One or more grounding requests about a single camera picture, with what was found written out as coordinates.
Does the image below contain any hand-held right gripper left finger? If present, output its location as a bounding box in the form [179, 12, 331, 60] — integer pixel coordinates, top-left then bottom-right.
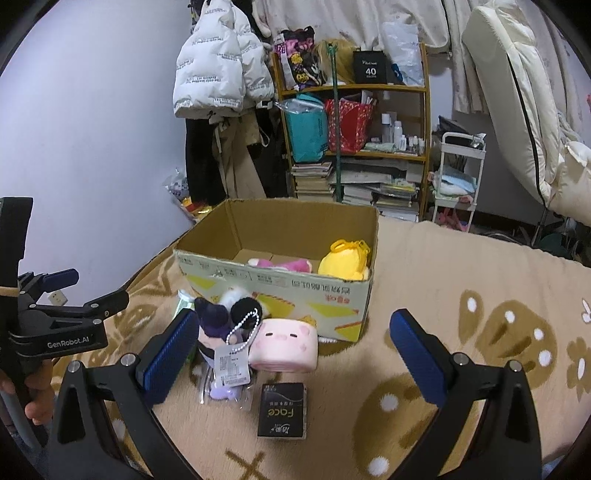
[46, 308, 200, 480]

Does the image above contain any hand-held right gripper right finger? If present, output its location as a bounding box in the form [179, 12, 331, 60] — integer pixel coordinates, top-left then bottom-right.
[389, 308, 543, 480]

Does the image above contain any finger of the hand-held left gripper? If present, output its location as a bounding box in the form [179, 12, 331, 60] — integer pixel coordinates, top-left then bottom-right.
[18, 269, 80, 305]
[32, 288, 130, 330]

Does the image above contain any green packet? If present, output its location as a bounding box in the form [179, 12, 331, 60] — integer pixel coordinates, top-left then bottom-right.
[171, 295, 199, 321]

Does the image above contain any purple black plush toy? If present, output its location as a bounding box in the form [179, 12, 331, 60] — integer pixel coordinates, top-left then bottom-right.
[193, 296, 254, 411]

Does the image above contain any pink square plush toy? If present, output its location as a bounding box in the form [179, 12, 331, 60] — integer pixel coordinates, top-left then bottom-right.
[249, 318, 319, 372]

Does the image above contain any black tissue packet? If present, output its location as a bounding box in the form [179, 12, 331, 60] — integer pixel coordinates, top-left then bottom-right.
[257, 382, 307, 439]

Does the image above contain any cardboard box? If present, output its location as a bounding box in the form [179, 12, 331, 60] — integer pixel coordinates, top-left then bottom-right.
[174, 198, 380, 343]

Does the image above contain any person's left hand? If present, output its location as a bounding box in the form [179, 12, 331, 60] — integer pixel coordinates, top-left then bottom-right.
[23, 359, 56, 425]

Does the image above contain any beige printed blanket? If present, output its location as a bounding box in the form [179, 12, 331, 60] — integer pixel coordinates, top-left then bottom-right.
[51, 217, 591, 480]

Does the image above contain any yellow plush toy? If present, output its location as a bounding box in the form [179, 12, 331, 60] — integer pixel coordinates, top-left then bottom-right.
[318, 239, 373, 281]

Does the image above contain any clear plastic bag of toys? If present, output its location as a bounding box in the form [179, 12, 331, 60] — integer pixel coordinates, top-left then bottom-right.
[163, 167, 213, 217]

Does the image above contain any pile of books and papers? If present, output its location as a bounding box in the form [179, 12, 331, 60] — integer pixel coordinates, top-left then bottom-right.
[330, 159, 423, 222]

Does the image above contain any black coat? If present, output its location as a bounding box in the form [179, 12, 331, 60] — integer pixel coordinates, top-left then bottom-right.
[185, 117, 227, 206]

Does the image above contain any light blue cloth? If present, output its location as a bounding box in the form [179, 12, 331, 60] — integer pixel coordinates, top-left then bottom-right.
[431, 166, 477, 197]

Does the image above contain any beige garment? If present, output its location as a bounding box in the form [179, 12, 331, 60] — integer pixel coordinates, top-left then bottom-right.
[210, 111, 269, 200]

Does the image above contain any stack of books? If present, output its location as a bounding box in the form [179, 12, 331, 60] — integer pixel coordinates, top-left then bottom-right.
[291, 161, 335, 200]

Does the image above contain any white rolling cart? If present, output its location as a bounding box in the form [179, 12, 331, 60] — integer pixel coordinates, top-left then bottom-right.
[429, 131, 487, 234]

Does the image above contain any black hanging garment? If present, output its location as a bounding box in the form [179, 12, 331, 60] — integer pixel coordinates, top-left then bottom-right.
[247, 108, 291, 199]

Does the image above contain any group of cosmetic bottles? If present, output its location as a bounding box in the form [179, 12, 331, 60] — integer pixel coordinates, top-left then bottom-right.
[381, 111, 426, 155]

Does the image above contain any black bag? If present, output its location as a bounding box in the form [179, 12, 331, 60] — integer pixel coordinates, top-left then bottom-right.
[436, 115, 476, 144]

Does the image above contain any green pole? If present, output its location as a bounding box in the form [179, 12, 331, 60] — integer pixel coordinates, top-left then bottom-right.
[325, 41, 345, 204]

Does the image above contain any red bag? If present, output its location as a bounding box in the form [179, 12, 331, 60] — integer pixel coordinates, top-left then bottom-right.
[323, 98, 376, 154]

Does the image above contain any teal bag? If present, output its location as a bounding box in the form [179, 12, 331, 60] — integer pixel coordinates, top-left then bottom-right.
[283, 95, 329, 163]

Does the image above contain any white puffer jacket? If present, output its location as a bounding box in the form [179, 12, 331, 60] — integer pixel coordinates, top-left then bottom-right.
[172, 0, 276, 120]

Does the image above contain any wooden shelf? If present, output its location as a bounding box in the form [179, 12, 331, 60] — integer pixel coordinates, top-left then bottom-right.
[271, 41, 432, 222]

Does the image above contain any black box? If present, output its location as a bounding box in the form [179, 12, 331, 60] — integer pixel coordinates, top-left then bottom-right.
[353, 49, 389, 85]

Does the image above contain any yellow wig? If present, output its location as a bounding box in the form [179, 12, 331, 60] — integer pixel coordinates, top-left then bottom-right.
[315, 39, 363, 86]

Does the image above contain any colourful printed bag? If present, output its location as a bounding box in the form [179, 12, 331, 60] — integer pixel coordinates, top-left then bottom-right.
[274, 28, 324, 90]

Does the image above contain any white plastic bag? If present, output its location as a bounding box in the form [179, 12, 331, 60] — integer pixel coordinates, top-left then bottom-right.
[381, 21, 426, 86]

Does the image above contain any cream folded mattress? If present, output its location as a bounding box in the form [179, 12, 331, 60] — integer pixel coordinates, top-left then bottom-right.
[462, 0, 591, 217]

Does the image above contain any pale patterned curtain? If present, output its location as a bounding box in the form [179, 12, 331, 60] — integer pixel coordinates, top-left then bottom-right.
[254, 0, 591, 139]

